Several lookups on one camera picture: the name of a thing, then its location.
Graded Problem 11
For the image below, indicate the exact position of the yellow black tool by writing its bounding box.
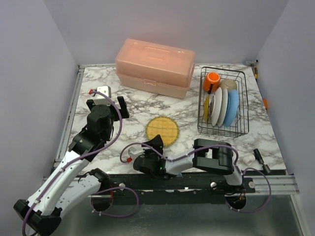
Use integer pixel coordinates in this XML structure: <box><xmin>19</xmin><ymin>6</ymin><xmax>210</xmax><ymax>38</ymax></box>
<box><xmin>253</xmin><ymin>59</ymin><xmax>258</xmax><ymax>80</ymax></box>

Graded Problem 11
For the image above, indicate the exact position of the black bolt at edge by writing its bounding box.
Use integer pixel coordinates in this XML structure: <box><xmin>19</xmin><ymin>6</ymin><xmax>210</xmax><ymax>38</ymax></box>
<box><xmin>253</xmin><ymin>148</ymin><xmax>271</xmax><ymax>174</ymax></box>

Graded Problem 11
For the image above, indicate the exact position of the light blue plate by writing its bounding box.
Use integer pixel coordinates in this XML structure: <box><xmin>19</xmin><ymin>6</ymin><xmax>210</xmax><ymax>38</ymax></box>
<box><xmin>223</xmin><ymin>89</ymin><xmax>239</xmax><ymax>127</ymax></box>

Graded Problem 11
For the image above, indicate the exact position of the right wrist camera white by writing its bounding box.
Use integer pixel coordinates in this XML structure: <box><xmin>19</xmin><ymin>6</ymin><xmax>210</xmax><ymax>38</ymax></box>
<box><xmin>127</xmin><ymin>147</ymin><xmax>144</xmax><ymax>163</ymax></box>

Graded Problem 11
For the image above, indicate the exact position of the white floral bowl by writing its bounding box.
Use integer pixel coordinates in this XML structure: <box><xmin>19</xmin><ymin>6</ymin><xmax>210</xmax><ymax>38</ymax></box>
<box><xmin>220</xmin><ymin>79</ymin><xmax>237</xmax><ymax>91</ymax></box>

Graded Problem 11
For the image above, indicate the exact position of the white cylinder at edge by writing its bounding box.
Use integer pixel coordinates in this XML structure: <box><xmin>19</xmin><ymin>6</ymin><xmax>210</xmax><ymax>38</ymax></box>
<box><xmin>242</xmin><ymin>154</ymin><xmax>255</xmax><ymax>166</ymax></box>

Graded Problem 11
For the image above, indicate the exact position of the orange object at right edge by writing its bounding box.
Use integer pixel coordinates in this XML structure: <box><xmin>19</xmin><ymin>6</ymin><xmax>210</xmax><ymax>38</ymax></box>
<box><xmin>263</xmin><ymin>99</ymin><xmax>268</xmax><ymax>110</ymax></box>

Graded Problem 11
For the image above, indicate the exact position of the yellow woven round plate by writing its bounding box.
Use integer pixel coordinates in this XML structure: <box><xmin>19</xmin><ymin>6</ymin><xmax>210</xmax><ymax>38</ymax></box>
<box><xmin>145</xmin><ymin>116</ymin><xmax>180</xmax><ymax>147</ymax></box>

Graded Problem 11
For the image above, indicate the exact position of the teal Shi Hao Wei plate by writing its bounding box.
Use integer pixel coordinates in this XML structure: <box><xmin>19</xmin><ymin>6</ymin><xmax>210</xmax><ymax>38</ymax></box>
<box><xmin>217</xmin><ymin>88</ymin><xmax>228</xmax><ymax>127</ymax></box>

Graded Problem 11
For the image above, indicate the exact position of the orange mug black handle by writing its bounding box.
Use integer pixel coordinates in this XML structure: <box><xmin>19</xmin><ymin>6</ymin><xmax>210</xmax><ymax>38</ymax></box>
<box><xmin>203</xmin><ymin>72</ymin><xmax>221</xmax><ymax>92</ymax></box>

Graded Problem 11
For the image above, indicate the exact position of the pink translucent storage box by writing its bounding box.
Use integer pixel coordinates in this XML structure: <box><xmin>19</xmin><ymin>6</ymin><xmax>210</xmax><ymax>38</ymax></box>
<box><xmin>115</xmin><ymin>39</ymin><xmax>195</xmax><ymax>99</ymax></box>

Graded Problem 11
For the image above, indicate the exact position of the black front mounting rail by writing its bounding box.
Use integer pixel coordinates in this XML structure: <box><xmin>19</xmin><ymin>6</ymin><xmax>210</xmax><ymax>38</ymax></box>
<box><xmin>50</xmin><ymin>169</ymin><xmax>256</xmax><ymax>206</ymax></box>

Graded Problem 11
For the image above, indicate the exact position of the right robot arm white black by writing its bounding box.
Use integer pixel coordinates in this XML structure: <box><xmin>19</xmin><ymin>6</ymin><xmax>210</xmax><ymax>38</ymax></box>
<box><xmin>128</xmin><ymin>135</ymin><xmax>243</xmax><ymax>186</ymax></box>

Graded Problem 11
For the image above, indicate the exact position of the large teal rimmed plate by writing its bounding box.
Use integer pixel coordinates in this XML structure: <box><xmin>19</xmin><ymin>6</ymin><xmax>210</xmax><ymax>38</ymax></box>
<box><xmin>211</xmin><ymin>88</ymin><xmax>222</xmax><ymax>126</ymax></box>

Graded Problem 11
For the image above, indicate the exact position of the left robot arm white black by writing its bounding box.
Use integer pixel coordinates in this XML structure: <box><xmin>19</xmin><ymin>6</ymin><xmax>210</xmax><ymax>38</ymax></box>
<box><xmin>14</xmin><ymin>94</ymin><xmax>129</xmax><ymax>236</ymax></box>

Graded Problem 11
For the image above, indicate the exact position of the small yellow patterned plate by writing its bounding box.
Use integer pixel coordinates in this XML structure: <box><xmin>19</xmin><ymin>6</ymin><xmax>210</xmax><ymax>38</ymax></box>
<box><xmin>203</xmin><ymin>95</ymin><xmax>212</xmax><ymax>123</ymax></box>

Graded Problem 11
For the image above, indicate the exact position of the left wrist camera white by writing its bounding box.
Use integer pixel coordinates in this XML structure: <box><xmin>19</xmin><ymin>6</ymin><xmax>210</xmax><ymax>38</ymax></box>
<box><xmin>89</xmin><ymin>86</ymin><xmax>111</xmax><ymax>106</ymax></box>

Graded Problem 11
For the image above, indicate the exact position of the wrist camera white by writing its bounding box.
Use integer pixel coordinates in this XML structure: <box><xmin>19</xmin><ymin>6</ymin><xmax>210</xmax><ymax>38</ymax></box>
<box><xmin>127</xmin><ymin>147</ymin><xmax>144</xmax><ymax>163</ymax></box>
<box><xmin>89</xmin><ymin>86</ymin><xmax>111</xmax><ymax>106</ymax></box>

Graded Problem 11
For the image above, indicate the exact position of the black wire dish rack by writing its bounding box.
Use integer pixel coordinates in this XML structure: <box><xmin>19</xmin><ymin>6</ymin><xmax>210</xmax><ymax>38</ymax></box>
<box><xmin>197</xmin><ymin>66</ymin><xmax>250</xmax><ymax>138</ymax></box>

